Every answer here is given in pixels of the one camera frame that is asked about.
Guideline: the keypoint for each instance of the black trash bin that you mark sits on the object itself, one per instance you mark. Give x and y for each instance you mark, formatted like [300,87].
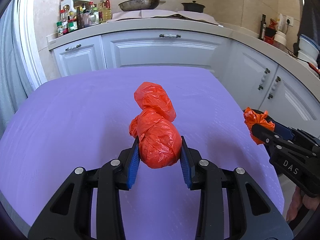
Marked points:
[252,117]

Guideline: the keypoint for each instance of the large red plastic bag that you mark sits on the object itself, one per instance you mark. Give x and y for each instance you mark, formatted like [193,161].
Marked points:
[159,140]

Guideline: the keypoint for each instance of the yellow cooking oil bottle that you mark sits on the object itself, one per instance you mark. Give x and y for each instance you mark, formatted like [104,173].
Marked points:
[105,13]

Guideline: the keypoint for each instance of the dark olive oil bottle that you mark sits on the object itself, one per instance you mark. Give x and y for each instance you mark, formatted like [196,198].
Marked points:
[262,27]

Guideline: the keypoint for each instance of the cloth cover over stove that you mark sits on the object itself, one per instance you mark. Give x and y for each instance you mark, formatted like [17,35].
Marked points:
[182,15]

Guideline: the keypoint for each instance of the purple table cloth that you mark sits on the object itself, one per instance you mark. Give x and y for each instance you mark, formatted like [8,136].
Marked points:
[83,121]

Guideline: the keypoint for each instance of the steel wok pan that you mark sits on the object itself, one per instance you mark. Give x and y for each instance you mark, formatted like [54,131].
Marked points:
[133,5]

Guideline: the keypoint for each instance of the white jar red base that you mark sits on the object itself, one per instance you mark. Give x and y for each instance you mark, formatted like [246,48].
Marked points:
[280,38]

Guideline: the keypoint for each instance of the white spice rack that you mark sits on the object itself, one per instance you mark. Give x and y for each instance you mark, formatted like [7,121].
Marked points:
[76,15]

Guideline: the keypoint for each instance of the white stacked bowls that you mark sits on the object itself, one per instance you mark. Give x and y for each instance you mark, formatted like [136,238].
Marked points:
[308,50]

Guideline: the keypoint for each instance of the small orange plastic bag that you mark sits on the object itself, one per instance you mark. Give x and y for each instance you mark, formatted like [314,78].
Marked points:
[255,139]

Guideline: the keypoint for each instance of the black cast iron pot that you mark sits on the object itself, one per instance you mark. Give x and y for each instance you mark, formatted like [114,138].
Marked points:
[193,7]

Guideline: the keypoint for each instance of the person right hand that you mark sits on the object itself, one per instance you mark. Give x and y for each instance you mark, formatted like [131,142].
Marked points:
[297,201]

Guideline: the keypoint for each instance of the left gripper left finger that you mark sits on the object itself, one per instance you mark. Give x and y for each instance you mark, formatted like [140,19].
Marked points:
[67,215]

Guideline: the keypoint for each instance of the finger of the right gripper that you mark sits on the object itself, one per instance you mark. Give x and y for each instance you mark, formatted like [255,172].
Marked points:
[281,130]
[267,136]

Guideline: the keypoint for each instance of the white curtain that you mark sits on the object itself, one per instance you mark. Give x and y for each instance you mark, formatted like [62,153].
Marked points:
[15,85]

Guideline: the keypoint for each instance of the white lower kitchen cabinets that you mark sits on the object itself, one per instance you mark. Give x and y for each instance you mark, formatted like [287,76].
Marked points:
[252,78]

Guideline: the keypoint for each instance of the red black kitchen utensil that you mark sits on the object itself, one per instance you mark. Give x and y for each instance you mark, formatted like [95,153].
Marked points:
[314,69]

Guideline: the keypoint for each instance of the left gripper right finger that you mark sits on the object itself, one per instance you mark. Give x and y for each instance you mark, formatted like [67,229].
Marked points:
[251,213]

